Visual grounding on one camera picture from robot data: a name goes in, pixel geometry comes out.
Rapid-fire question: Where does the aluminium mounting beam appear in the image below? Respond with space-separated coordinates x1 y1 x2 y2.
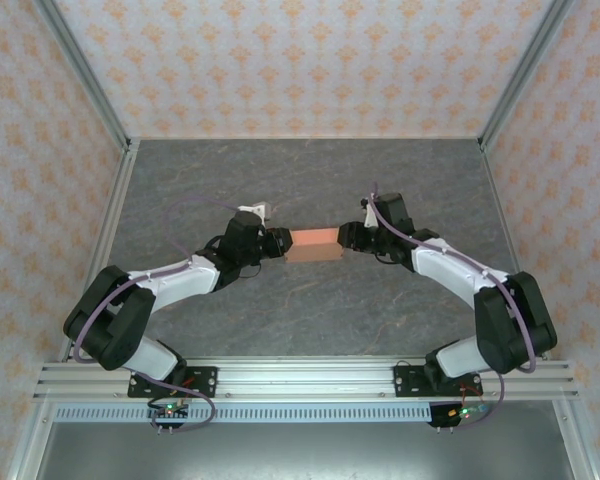
33 357 580 402

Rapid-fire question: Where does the grey metal sheet panel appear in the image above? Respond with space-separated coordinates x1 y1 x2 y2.
29 422 574 480

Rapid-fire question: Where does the aluminium table side rail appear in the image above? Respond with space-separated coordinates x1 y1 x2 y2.
478 142 551 362
58 139 142 362

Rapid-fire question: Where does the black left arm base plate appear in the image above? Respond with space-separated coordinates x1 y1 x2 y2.
127 366 219 399

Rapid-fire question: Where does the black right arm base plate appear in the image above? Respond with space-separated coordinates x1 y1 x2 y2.
393 364 482 399

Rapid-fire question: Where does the slotted grey cable duct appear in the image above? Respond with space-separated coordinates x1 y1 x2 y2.
53 404 434 424

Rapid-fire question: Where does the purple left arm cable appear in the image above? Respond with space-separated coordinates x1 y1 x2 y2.
72 195 254 432

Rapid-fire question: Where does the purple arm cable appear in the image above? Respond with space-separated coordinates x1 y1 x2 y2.
72 195 254 432
368 180 539 432

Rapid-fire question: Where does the aluminium frame post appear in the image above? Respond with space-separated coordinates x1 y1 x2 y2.
31 0 132 151
478 0 575 150

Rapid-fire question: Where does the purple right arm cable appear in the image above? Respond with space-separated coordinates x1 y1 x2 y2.
368 180 539 432

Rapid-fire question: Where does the aluminium lower frame bar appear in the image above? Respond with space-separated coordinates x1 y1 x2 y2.
7 399 56 480
551 399 597 480

